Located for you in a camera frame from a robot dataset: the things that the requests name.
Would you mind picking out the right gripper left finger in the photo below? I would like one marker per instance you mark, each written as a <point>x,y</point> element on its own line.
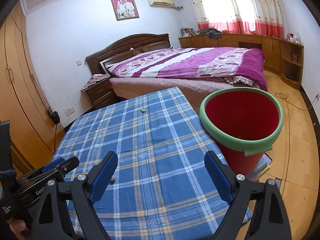
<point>52,218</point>

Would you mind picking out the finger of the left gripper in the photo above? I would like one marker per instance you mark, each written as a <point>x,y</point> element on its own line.
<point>53,164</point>

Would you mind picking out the person left hand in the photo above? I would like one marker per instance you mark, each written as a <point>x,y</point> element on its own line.
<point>20,229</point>

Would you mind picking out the wooden wardrobe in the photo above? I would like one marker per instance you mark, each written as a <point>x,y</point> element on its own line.
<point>34,136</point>

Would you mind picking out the black plug on wardrobe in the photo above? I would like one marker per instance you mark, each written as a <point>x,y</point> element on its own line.
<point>54,116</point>

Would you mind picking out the dark wooden nightstand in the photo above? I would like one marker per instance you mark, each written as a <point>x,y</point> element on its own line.
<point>101,94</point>

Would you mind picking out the folded cloth on nightstand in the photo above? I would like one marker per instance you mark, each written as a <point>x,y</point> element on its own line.
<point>96,78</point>

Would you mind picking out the red bucket green rim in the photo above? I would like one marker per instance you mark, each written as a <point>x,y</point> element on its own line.
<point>245,122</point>

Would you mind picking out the blue plaid table cloth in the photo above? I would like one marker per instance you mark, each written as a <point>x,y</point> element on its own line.
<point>162,188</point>

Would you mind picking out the wooden bed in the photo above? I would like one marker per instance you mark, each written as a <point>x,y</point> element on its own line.
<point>130,87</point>

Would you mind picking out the purple floral quilt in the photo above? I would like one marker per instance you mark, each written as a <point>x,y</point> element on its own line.
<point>232,65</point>

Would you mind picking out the long wooden cabinet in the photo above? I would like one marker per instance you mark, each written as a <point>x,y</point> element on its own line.
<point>282,57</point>

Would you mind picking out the framed wedding photo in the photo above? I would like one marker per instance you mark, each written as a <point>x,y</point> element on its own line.
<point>125,9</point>

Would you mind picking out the dark clothes on cabinet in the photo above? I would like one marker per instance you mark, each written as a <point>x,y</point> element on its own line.
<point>211,33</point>

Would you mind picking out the red white curtains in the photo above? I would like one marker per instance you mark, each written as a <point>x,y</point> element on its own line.
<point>250,17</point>

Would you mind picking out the wall air conditioner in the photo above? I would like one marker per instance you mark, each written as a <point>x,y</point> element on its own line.
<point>161,3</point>

